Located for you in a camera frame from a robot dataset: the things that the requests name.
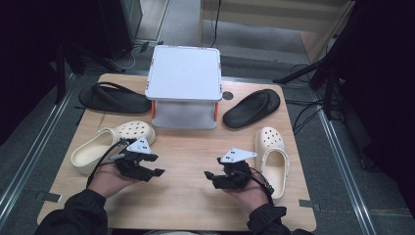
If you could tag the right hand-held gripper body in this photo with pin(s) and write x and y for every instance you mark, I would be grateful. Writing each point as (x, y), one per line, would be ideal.
(236, 176)

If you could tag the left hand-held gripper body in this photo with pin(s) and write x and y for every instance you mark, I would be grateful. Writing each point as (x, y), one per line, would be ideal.
(130, 163)

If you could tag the cream perforated clog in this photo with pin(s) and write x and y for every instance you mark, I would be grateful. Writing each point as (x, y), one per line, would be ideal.
(272, 163)
(94, 153)

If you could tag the black flip-flop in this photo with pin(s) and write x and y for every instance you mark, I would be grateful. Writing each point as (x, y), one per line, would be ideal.
(251, 109)
(114, 101)

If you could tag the white two-tier shoe rack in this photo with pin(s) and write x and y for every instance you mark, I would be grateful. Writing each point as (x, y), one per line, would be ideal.
(184, 73)

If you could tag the person's right hand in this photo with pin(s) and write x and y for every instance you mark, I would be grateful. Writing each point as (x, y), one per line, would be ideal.
(253, 197)

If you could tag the person's left hand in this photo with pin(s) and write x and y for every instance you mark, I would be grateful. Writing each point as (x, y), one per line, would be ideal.
(106, 181)

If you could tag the dark round table grommet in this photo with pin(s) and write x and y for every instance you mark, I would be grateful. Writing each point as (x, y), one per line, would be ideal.
(227, 96)

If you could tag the grey tape strip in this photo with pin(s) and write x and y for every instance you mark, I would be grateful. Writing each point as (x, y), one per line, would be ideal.
(310, 204)
(49, 197)

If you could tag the black metal stand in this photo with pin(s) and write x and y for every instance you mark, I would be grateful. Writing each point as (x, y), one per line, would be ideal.
(60, 75)

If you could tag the black tripod stand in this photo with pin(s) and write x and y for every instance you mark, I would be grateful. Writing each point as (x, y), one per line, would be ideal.
(321, 70)

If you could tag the dark cabinet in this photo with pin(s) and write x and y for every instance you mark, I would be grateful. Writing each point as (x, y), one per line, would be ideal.
(122, 23)

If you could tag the beige wooden furniture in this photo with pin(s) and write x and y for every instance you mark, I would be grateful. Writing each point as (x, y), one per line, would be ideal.
(277, 16)

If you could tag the metal floor rail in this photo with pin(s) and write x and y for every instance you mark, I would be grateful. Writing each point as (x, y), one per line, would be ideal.
(345, 173)
(36, 150)

